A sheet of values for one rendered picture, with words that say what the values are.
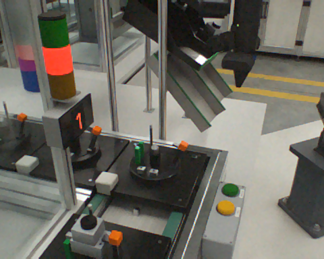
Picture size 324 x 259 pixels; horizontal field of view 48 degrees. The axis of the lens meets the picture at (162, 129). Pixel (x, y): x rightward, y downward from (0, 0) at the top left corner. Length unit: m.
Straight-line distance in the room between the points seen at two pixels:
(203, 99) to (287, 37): 3.74
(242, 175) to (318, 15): 3.81
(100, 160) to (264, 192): 0.49
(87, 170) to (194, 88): 0.46
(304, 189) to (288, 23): 3.97
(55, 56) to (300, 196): 0.70
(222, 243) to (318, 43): 4.24
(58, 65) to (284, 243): 0.68
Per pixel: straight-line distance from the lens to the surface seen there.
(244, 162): 1.24
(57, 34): 0.68
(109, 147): 1.10
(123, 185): 0.94
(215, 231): 0.84
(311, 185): 0.98
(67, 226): 0.86
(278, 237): 1.01
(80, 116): 0.76
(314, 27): 4.87
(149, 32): 1.08
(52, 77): 0.71
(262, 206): 1.08
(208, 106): 1.22
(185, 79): 1.21
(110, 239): 0.67
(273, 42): 4.93
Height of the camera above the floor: 1.56
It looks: 30 degrees down
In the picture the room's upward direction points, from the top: straight up
